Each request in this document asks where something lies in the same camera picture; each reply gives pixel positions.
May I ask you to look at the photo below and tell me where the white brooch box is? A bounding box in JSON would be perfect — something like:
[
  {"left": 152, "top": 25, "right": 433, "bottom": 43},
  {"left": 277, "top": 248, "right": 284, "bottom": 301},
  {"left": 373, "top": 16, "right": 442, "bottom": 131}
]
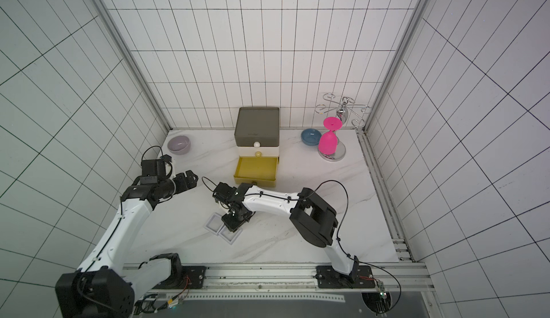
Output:
[
  {"left": 219, "top": 226, "right": 242, "bottom": 245},
  {"left": 203, "top": 213, "right": 225, "bottom": 235}
]

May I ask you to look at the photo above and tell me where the three-tier drawer cabinet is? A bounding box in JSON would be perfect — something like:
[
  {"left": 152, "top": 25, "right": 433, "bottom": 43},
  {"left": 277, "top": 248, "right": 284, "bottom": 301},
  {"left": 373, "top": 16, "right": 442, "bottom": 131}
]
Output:
[{"left": 233, "top": 107, "right": 280, "bottom": 188}]

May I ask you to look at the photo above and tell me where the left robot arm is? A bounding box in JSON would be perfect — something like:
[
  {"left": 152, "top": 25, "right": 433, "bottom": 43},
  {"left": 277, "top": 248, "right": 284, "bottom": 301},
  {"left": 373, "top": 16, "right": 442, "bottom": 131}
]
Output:
[{"left": 55, "top": 155, "right": 199, "bottom": 317}]

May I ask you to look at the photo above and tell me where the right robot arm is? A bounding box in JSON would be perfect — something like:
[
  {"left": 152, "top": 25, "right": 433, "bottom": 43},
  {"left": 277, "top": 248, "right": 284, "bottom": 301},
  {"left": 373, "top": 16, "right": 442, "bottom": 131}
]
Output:
[{"left": 213, "top": 182, "right": 377, "bottom": 289}]

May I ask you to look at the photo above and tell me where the purple bowl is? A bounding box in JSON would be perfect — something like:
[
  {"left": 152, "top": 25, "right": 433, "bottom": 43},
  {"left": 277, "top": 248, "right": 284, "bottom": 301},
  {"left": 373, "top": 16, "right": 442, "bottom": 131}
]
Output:
[{"left": 167, "top": 135, "right": 191, "bottom": 155}]

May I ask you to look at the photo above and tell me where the blue bowl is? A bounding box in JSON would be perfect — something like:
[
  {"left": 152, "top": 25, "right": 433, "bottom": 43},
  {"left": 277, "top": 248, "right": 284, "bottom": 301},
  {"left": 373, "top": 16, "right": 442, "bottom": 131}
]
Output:
[{"left": 300, "top": 129, "right": 322, "bottom": 146}]

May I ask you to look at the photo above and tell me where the pink plastic goblet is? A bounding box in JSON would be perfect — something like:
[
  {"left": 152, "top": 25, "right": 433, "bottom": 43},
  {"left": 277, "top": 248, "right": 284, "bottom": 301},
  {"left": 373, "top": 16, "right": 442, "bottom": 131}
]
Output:
[{"left": 318, "top": 117, "right": 342, "bottom": 155}]

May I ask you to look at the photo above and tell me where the chrome glass rack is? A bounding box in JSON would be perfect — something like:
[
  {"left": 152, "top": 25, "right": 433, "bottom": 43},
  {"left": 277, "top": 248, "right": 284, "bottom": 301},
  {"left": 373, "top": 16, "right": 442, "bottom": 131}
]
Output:
[{"left": 315, "top": 93, "right": 372, "bottom": 162}]

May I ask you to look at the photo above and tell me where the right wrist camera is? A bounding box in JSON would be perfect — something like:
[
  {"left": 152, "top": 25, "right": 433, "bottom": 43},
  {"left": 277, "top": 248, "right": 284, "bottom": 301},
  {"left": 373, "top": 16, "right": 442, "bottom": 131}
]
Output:
[{"left": 213, "top": 182, "right": 233, "bottom": 204}]

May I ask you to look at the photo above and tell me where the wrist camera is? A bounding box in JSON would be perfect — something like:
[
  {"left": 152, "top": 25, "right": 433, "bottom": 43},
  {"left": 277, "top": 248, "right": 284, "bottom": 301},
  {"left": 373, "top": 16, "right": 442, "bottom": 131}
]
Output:
[
  {"left": 213, "top": 182, "right": 233, "bottom": 204},
  {"left": 160, "top": 154, "right": 173, "bottom": 167}
]

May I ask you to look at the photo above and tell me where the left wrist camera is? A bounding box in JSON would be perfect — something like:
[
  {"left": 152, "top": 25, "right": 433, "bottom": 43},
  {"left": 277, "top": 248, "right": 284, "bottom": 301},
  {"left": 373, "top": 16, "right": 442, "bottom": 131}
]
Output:
[{"left": 160, "top": 154, "right": 173, "bottom": 167}]

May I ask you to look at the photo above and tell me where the aluminium mounting rail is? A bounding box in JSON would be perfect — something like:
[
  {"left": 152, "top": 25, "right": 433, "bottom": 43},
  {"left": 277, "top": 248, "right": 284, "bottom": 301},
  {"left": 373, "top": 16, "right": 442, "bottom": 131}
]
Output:
[{"left": 147, "top": 263, "right": 435, "bottom": 304}]

